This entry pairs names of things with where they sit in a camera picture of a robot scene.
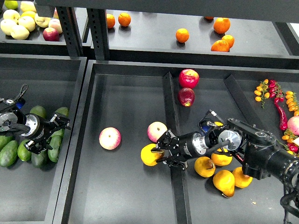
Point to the black shelf post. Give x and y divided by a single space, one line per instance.
98 26
70 29

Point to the pale yellow apple middle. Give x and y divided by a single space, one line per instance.
28 22

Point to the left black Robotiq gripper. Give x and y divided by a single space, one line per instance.
41 130

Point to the light green avocado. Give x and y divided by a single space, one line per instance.
23 153

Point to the red apple on shelf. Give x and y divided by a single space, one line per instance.
51 34

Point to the pink apple centre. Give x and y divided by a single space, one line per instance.
156 130

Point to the green avocado far left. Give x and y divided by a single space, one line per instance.
4 140

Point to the red chili pepper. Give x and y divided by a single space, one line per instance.
282 115

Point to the bright red apple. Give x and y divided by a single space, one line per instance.
188 78

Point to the black shelf post left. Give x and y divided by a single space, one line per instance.
70 29

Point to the orange centre shelf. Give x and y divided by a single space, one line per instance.
182 35

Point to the yellow pear with stem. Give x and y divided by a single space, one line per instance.
218 124

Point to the orange cherry tomato bunch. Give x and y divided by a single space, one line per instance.
261 92

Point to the orange front right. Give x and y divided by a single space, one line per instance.
221 46

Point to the dark red apple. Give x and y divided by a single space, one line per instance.
186 97

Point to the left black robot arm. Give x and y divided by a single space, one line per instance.
13 122

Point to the yellow pear right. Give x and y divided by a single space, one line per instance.
241 180

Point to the yellow pear bottom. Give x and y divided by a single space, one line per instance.
224 181

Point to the pink apple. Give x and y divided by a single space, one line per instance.
110 138
156 130

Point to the dark green avocado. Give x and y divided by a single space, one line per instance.
39 160

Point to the round green avocado top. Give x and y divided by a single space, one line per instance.
39 110

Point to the black left tray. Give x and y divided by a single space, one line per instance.
30 195

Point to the black tray divider right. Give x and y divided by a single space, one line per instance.
243 103

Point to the yellow pear curled stem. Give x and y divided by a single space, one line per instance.
205 167

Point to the pale yellow apple with stem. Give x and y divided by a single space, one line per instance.
42 22

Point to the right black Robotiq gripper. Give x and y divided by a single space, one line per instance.
182 148

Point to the pale yellow apple front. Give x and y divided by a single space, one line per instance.
19 32

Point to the yellow pear with brown top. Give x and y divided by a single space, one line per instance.
148 157

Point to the green avocado upper right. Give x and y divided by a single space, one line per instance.
63 110

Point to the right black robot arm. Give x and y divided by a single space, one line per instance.
255 149

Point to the mixed cherry tomatoes lower right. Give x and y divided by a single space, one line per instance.
288 143

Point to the black shelf post right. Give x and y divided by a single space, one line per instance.
98 26

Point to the green avocado lower right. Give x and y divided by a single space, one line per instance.
55 143

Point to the red cherry tomato bunch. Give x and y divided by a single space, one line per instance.
275 91

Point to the black centre tray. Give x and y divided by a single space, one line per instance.
115 187

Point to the yellow pear middle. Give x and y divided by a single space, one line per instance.
220 159

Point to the black tray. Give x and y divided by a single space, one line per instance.
115 187
30 195

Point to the pink peach on shelf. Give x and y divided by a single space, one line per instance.
55 23

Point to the green avocado middle right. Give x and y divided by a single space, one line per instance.
58 133

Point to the pink apple left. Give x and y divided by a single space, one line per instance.
110 138

